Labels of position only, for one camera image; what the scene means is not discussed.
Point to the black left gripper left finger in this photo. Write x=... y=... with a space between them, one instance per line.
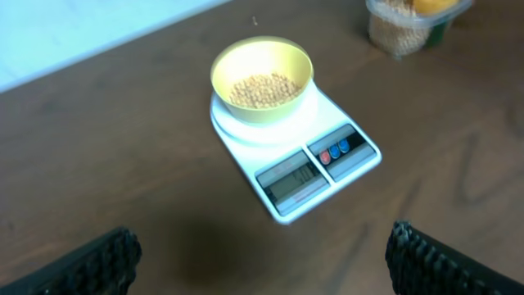
x=106 y=265

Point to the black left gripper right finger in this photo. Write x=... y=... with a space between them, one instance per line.
x=421 y=265

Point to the yellow plastic measuring scoop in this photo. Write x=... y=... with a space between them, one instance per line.
x=432 y=7

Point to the white digital kitchen scale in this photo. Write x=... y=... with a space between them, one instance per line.
x=298 y=162

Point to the soybeans in yellow bowl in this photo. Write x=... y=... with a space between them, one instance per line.
x=263 y=91

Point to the pale yellow bowl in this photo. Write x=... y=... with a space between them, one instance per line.
x=261 y=56

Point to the clear plastic container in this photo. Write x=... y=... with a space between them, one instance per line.
x=440 y=23

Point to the soybeans in container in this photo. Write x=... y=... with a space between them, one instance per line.
x=393 y=27

